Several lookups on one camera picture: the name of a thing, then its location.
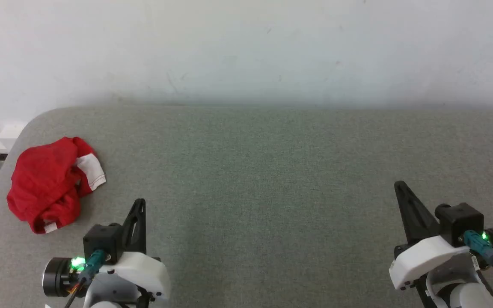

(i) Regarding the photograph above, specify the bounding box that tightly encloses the right teal-plug black cable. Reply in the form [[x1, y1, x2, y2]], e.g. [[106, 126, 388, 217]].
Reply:
[[463, 230, 493, 281]]

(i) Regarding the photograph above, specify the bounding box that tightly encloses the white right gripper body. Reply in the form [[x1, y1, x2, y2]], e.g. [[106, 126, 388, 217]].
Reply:
[[389, 235, 472, 291]]

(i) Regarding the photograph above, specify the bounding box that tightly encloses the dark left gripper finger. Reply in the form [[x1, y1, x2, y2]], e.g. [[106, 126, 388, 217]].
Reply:
[[121, 198, 147, 254]]

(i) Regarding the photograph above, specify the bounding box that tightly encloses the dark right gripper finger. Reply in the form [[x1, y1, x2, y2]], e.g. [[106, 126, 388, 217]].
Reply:
[[394, 181, 441, 245]]

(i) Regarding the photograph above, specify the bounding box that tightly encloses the grey fabric sofa cushion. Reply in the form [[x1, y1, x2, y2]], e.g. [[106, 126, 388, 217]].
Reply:
[[0, 105, 493, 308]]

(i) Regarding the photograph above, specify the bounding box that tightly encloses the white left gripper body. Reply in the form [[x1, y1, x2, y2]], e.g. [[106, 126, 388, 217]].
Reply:
[[98, 252, 172, 301]]

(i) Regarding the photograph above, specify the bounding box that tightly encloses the red basketball shorts white trim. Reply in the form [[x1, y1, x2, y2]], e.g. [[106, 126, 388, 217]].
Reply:
[[6, 136, 107, 234]]

